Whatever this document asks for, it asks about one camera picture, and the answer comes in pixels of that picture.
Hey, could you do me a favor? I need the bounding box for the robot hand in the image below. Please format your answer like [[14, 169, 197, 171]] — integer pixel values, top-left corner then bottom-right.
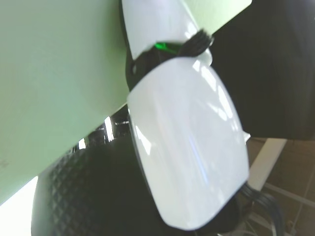
[[31, 0, 287, 236]]

